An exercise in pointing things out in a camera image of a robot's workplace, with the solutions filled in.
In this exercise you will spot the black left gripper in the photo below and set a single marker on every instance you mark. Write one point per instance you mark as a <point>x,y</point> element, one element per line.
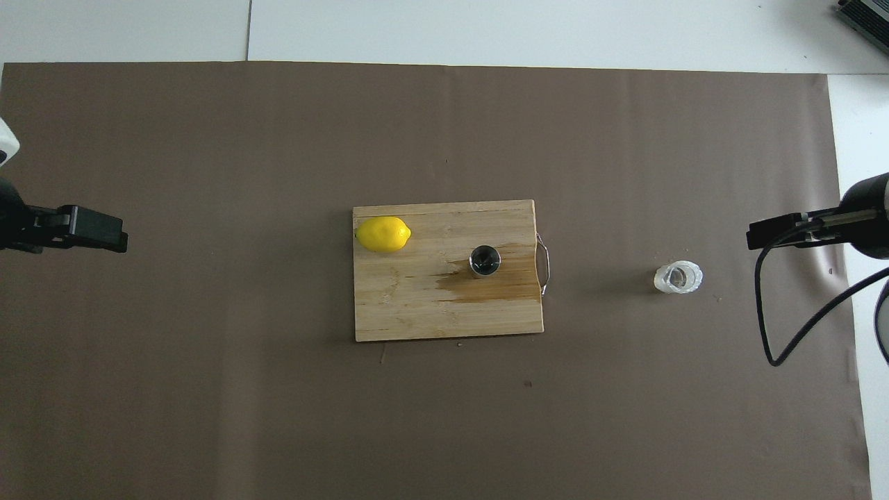
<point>21,226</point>

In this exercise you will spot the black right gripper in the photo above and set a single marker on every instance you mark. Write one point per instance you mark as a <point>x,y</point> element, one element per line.
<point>871,219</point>

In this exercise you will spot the small clear glass cup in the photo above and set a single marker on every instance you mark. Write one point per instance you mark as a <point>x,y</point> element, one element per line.
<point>677,278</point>

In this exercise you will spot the steel cocktail jigger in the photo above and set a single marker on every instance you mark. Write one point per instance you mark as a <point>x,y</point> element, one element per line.
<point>485,260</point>

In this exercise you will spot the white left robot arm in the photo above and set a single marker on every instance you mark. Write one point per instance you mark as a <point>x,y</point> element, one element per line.
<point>7,142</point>

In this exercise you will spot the black finned device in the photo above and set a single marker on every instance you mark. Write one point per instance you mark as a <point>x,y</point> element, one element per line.
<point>868,21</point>

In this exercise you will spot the brown paper table mat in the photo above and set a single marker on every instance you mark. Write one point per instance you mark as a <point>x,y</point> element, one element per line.
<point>278,417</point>

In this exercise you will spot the yellow lemon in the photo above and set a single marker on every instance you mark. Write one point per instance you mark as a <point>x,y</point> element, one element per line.
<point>382,235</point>

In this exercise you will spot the wooden cutting board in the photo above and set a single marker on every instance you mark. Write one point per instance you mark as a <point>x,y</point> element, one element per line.
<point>417,305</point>

